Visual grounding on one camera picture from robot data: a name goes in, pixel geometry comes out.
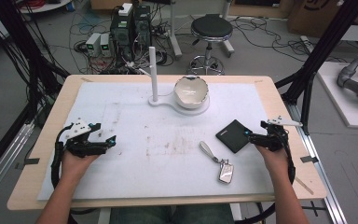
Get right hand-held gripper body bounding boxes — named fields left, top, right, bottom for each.
left=259, top=116, right=304, bottom=153

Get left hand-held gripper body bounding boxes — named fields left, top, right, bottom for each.
left=62, top=118, right=109, bottom=159

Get black wallet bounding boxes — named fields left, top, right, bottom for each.
left=214, top=119, right=254, bottom=154

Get person's left hand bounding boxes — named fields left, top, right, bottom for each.
left=60, top=148, right=103, bottom=188

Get person's right hand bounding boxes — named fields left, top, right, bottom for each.
left=255, top=144, right=291, bottom=185

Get black tape piece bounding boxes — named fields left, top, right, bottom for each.
left=14, top=157, right=41, bottom=171
left=299, top=155, right=320, bottom=164

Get white table mat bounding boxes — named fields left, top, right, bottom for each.
left=36, top=81, right=276, bottom=202

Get wooden table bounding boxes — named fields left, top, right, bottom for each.
left=7, top=74, right=328, bottom=212

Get white floor board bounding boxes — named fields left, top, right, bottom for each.
left=316, top=61, right=358, bottom=131

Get white ceramic bowl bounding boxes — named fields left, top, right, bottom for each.
left=172, top=75, right=210, bottom=110

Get white stand with pole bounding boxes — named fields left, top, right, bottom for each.
left=147, top=46, right=212, bottom=117

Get white power supply box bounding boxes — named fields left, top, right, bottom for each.
left=99, top=33, right=113, bottom=58
left=85, top=32, right=103, bottom=58

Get person's jeans legs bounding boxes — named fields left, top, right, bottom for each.
left=109, top=203, right=236, bottom=224

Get black computer tower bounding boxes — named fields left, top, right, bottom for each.
left=109, top=8, right=135, bottom=63
left=132, top=4, right=153, bottom=60

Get black round stool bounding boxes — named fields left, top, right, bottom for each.
left=187, top=13, right=235, bottom=77

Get cardboard box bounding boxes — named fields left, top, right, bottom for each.
left=286, top=0, right=350, bottom=39

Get white desk leg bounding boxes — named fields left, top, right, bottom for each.
left=166, top=0, right=184, bottom=61

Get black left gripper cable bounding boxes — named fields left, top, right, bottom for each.
left=49, top=122, right=76, bottom=191

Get silver key fob with strap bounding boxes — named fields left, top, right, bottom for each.
left=199, top=140, right=235, bottom=185

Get aluminium rail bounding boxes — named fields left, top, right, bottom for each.
left=0, top=121, right=35, bottom=207
left=283, top=102, right=350, bottom=224

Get tangle of floor cables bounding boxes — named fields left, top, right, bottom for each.
left=231, top=15, right=349, bottom=63

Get black frame post with cables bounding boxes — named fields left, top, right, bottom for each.
left=0, top=0, right=71, bottom=125

